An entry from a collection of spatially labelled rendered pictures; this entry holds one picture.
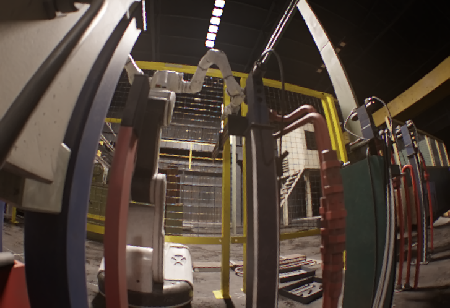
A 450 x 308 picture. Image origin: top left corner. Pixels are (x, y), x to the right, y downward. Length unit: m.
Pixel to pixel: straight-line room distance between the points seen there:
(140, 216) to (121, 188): 0.57
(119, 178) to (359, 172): 0.93
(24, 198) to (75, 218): 0.09
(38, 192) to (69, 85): 0.10
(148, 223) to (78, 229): 0.74
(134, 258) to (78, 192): 0.76
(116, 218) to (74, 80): 0.33
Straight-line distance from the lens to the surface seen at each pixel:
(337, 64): 2.67
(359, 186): 0.98
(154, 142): 0.99
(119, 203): 0.45
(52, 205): 0.22
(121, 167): 0.46
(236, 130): 0.71
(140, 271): 1.00
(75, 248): 0.27
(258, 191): 0.59
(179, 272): 1.17
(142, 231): 0.99
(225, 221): 1.35
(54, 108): 0.15
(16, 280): 0.34
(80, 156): 0.26
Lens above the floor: 0.58
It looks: 23 degrees up
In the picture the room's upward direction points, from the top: 1 degrees clockwise
